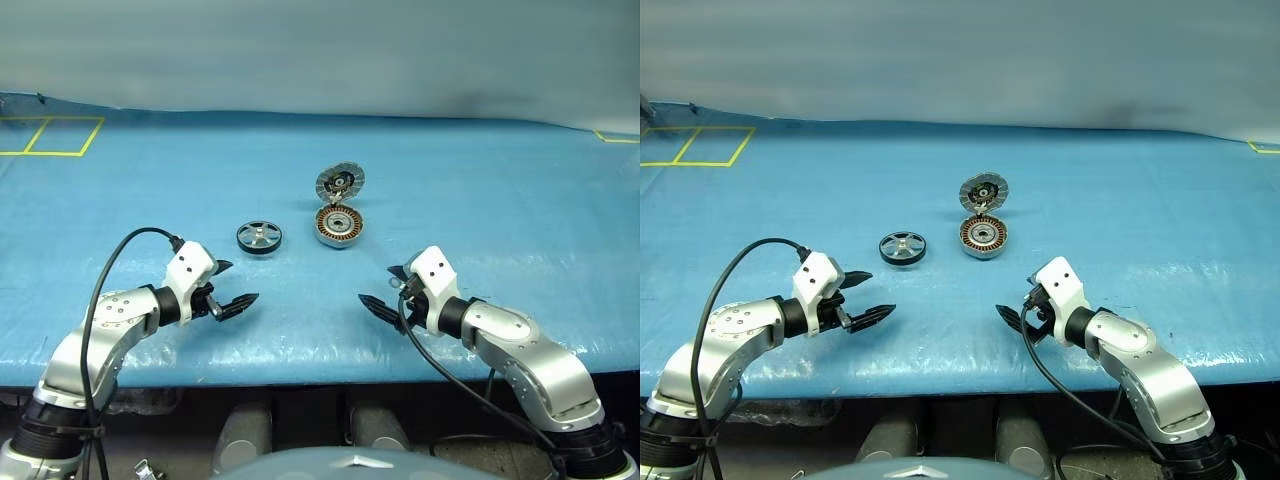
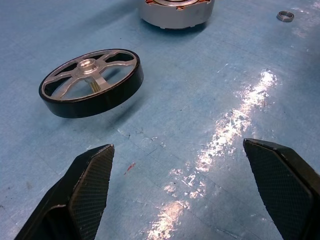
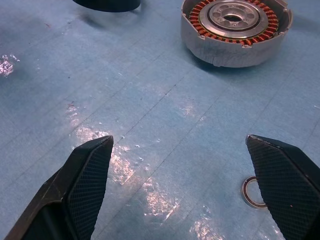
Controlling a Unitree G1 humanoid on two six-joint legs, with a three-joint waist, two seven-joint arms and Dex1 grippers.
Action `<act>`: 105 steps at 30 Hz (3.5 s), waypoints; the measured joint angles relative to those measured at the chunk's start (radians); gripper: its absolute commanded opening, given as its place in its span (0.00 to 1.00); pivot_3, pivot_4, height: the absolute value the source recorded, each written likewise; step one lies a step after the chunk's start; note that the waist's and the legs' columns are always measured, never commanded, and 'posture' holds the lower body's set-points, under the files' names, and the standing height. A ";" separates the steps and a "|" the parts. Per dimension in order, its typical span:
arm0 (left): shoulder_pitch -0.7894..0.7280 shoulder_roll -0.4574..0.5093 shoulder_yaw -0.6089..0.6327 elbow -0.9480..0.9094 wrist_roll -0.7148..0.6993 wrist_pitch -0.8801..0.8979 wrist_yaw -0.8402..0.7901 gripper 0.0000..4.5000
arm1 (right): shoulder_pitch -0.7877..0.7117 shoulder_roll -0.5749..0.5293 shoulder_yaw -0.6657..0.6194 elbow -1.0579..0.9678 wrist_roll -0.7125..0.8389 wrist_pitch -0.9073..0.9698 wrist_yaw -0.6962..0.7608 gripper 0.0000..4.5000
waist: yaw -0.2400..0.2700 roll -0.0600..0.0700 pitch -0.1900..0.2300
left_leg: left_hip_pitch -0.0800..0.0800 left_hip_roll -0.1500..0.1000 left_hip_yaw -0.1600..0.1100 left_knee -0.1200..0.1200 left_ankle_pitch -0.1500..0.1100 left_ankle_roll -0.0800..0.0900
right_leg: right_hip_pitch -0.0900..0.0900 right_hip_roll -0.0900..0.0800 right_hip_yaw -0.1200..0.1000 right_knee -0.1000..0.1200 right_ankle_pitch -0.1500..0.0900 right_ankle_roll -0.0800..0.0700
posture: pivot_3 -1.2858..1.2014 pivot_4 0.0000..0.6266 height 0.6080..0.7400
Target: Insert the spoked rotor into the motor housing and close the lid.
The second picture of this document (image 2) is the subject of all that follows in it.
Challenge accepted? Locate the small silver bearing ring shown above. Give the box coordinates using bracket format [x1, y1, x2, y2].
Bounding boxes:
[276, 10, 295, 23]

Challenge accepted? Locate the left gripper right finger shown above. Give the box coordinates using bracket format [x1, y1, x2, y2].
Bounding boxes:
[243, 137, 320, 240]

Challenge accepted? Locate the black rimmed silver spoked rotor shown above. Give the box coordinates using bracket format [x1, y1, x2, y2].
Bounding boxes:
[38, 48, 145, 120]

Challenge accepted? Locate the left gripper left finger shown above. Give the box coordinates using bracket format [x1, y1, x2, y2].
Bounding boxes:
[14, 143, 116, 240]

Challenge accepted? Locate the silver motor stator housing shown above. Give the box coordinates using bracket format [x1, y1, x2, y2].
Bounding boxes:
[138, 0, 216, 30]

